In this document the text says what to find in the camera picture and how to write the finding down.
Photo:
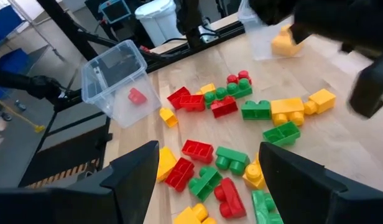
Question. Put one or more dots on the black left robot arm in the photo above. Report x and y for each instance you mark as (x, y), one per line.
(191, 18)

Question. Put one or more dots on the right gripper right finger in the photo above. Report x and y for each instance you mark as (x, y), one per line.
(319, 193)

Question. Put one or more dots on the blue partition panel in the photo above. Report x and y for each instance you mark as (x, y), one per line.
(11, 62)

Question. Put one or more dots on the clear plastic bin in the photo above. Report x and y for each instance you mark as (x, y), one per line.
(117, 62)
(260, 46)

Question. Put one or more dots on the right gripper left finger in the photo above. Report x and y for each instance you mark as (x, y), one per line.
(110, 189)

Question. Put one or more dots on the small yellow toy block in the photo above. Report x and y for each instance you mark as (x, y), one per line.
(320, 101)

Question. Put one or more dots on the long green toy block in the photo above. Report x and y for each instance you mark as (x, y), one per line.
(228, 91)
(264, 207)

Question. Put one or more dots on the large yellow toy block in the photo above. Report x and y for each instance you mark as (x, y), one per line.
(194, 215)

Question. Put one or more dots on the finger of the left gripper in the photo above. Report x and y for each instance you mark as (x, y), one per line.
(371, 90)
(298, 32)

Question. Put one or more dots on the white trash bin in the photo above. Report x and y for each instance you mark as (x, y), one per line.
(160, 21)

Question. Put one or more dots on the red toy block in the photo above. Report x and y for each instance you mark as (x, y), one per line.
(239, 76)
(197, 151)
(224, 106)
(194, 102)
(229, 197)
(179, 174)
(178, 97)
(137, 96)

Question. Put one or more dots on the yellow sloped toy block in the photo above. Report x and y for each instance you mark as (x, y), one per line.
(165, 163)

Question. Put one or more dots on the grey red handheld device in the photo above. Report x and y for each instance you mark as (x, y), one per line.
(144, 49)

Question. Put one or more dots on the blue framed monitor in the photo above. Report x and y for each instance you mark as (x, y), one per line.
(115, 11)

